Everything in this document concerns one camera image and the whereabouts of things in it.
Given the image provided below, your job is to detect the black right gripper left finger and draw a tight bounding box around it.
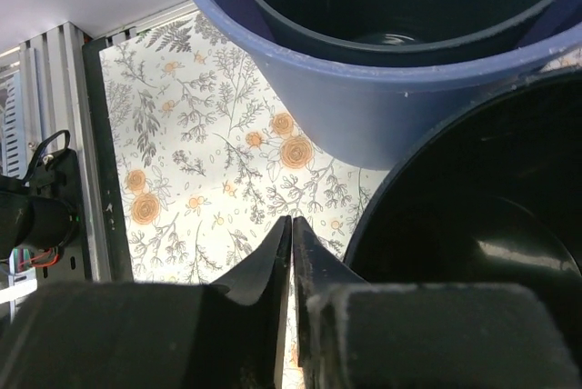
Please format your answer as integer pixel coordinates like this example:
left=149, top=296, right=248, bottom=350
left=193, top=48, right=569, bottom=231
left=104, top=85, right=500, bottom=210
left=1, top=216, right=292, bottom=388

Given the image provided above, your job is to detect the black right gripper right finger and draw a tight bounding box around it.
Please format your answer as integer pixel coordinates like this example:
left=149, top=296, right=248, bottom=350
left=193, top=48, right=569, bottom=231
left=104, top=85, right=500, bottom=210
left=292, top=217, right=574, bottom=388

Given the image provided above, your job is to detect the dark navy tall bin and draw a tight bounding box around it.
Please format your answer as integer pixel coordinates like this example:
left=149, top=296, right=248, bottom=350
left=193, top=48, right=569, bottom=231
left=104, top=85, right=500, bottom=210
left=345, top=68, right=581, bottom=347

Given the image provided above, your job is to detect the floral patterned table mat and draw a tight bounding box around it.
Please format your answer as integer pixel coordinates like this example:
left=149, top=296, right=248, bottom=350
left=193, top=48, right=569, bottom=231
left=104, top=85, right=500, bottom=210
left=98, top=10, right=582, bottom=389

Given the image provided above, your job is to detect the light blue plastic bin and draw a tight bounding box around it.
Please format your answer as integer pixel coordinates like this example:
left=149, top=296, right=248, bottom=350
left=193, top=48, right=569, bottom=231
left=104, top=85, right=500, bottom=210
left=193, top=0, right=581, bottom=170

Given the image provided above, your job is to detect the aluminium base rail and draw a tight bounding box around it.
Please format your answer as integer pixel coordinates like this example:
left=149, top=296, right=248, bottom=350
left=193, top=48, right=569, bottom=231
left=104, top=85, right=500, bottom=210
left=1, top=1, right=197, bottom=280

